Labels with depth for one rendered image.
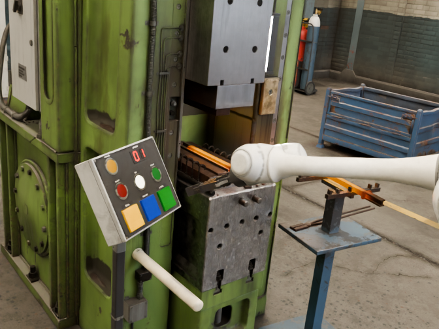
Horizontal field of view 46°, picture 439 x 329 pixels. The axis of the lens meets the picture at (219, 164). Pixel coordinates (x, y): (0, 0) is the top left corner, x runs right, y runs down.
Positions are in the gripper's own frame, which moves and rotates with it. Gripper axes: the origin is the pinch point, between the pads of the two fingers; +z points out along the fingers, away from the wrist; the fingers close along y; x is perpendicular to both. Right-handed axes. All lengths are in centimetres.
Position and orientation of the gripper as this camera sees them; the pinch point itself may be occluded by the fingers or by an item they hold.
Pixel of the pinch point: (195, 189)
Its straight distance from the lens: 178.9
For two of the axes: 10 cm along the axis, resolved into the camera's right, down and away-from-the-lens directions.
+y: 4.5, -2.6, 8.6
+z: -8.1, 2.8, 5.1
